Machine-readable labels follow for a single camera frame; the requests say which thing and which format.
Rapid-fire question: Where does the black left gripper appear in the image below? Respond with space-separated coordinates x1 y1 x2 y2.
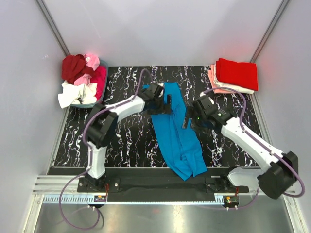
147 95 172 116

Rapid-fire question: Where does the blue t shirt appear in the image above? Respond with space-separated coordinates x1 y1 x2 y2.
151 83 207 181

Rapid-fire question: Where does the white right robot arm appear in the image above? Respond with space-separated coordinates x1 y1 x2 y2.
182 96 298 200

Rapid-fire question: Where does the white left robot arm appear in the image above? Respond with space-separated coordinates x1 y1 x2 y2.
83 83 172 192

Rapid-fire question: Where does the folded white t shirt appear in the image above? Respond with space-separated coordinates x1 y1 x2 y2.
208 65 254 94

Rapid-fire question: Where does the folded salmon t shirt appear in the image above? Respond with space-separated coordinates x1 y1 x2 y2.
207 68 234 95

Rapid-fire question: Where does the magenta t shirt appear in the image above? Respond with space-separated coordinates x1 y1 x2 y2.
90 66 107 101

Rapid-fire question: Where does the grey laundry basket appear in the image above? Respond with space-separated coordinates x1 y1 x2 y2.
70 59 109 109

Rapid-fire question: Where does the folded red t shirt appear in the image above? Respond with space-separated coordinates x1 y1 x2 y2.
215 58 259 91

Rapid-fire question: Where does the light pink t shirt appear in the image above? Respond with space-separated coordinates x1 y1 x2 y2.
74 53 100 86

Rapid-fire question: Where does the white crumpled t shirt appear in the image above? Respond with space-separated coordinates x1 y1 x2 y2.
58 81 97 109

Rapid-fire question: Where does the dark red t shirt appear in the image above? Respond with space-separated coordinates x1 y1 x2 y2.
61 54 95 84

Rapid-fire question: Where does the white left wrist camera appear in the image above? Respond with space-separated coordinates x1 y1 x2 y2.
155 83 165 98

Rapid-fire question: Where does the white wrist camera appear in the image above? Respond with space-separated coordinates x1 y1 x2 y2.
155 83 165 98
199 92 214 105

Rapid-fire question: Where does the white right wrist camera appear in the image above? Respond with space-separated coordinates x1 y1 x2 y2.
199 92 214 105

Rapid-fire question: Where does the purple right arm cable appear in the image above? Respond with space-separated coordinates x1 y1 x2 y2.
199 87 306 210

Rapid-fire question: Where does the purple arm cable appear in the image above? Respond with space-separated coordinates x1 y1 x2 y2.
199 87 306 210
59 68 154 230

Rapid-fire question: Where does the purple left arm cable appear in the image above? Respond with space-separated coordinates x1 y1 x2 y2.
59 68 154 230

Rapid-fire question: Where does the white slotted cable duct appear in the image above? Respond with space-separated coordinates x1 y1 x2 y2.
43 194 107 204

